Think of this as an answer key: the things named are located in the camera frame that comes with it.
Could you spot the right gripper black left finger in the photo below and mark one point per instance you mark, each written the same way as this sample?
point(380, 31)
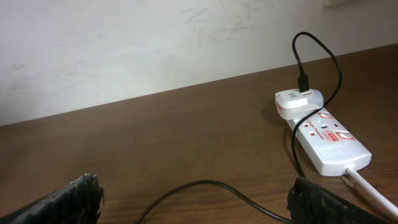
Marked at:
point(77, 203)

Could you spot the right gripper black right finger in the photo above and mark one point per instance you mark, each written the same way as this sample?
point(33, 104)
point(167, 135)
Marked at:
point(309, 203)

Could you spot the white USB wall charger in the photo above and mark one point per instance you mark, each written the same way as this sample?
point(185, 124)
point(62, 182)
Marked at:
point(292, 104)

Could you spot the white power strip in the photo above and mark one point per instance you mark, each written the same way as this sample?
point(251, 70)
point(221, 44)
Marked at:
point(330, 146)

